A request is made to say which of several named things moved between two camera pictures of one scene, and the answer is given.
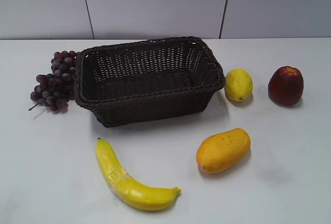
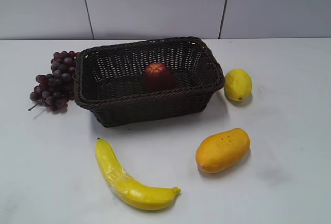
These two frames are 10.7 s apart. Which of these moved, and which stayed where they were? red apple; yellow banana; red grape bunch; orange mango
Moved: red apple
Stayed: red grape bunch; orange mango; yellow banana
